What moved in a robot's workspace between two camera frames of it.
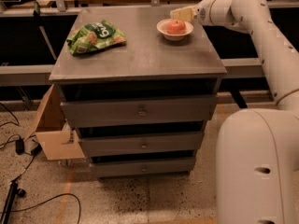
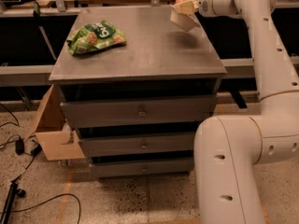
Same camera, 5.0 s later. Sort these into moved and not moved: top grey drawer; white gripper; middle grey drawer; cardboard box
Moved: white gripper
Not moved: cardboard box; middle grey drawer; top grey drawer
